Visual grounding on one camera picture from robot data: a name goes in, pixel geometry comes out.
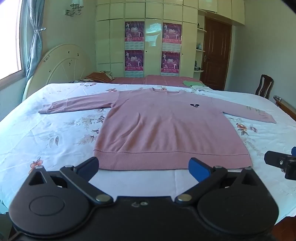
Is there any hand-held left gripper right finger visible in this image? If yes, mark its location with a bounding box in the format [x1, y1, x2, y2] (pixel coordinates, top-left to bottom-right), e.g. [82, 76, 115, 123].
[174, 157, 263, 206]

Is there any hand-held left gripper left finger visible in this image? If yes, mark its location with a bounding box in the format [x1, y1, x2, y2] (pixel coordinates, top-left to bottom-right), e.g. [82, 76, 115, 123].
[28, 157, 114, 206]

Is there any pink long-sleeve sweater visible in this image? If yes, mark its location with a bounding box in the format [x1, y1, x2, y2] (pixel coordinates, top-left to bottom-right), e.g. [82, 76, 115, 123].
[38, 88, 277, 171]

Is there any brown wooden furniture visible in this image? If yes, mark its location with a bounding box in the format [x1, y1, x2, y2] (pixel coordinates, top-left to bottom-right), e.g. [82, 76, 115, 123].
[273, 95, 296, 121]

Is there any white floral bed sheet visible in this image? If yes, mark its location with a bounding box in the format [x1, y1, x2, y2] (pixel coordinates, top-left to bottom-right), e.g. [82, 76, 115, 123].
[0, 82, 296, 223]

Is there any dark wooden chair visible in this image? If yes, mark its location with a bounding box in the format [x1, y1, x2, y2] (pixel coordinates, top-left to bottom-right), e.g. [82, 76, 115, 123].
[255, 74, 274, 100]

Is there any green folded cloth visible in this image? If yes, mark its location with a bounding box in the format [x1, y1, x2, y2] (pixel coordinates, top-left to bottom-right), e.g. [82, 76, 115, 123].
[183, 80, 206, 87]

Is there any brown striped pillow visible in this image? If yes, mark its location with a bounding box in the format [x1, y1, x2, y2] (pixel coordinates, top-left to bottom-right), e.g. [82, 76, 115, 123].
[84, 72, 114, 83]

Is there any pink bed cover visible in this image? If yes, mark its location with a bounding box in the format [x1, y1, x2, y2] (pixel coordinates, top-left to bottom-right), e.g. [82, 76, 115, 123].
[109, 75, 203, 88]

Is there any cream rounded headboard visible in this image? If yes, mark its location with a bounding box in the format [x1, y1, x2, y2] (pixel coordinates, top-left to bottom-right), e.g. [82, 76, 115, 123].
[22, 44, 93, 102]

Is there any brown wooden door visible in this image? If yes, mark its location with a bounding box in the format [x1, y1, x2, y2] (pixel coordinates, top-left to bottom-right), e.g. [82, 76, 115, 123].
[200, 17, 232, 91]

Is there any cream corner shelf unit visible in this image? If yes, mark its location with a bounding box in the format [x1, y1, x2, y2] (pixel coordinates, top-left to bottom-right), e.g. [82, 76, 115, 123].
[196, 22, 207, 73]

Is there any cream glossy wardrobe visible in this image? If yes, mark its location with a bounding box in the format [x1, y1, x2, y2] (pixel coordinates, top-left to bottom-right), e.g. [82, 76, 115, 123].
[95, 0, 245, 80]

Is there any blue curtain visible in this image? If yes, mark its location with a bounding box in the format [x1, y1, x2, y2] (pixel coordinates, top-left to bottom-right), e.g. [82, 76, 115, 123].
[23, 0, 46, 78]

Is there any bright window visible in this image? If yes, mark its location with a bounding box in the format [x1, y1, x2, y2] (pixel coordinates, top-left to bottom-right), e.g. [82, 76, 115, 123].
[0, 0, 23, 80]

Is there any purple wall poster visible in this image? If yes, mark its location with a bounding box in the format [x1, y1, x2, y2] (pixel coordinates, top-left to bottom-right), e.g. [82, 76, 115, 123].
[125, 22, 145, 49]
[161, 51, 181, 77]
[162, 22, 182, 50]
[124, 49, 144, 77]

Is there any wall lamp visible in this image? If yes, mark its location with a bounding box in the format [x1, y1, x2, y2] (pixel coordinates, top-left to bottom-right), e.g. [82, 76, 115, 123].
[65, 0, 84, 16]

